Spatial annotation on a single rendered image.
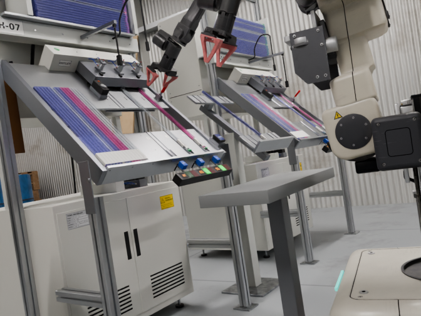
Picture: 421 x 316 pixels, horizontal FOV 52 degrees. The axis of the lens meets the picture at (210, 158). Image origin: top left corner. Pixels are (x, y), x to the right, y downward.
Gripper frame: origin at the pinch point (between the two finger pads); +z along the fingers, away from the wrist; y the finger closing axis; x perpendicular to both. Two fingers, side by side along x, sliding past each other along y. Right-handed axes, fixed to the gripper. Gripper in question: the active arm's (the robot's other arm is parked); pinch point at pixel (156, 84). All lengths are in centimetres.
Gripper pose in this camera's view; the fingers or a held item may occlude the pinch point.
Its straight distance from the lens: 191.8
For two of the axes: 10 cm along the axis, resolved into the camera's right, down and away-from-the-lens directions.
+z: -4.6, 7.7, 4.4
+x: 6.5, 6.3, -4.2
